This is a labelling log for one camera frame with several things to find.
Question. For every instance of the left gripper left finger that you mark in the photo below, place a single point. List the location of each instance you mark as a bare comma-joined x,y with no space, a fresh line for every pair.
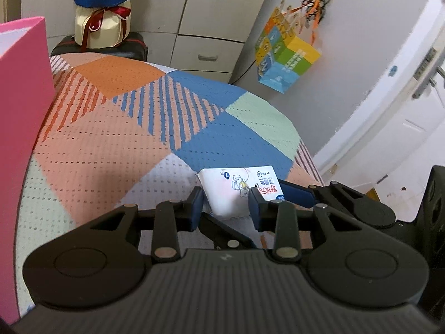
171,218

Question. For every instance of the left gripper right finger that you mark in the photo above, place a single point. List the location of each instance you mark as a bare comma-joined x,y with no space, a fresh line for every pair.
280,218

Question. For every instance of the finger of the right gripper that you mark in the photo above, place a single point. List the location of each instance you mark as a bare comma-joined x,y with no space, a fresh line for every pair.
223,236
297,194

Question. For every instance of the white tissue pack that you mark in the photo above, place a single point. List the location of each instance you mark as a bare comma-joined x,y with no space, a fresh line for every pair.
227,189

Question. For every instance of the white door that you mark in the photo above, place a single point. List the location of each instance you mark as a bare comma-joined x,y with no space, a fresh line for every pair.
376,148

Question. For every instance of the colourful patterned tablecloth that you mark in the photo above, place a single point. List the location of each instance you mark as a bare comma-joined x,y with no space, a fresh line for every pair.
123,131

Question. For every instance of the colourful hanging paper bag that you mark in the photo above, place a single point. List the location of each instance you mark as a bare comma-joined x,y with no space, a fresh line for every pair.
289,45

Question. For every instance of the beige wardrobe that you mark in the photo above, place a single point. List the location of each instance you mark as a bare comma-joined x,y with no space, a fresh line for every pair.
204,37

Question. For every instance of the pink storage box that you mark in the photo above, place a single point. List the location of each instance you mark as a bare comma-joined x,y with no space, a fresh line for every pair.
27,92

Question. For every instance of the flower bouquet blue wrap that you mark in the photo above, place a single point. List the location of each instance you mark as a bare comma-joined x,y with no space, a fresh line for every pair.
101,23

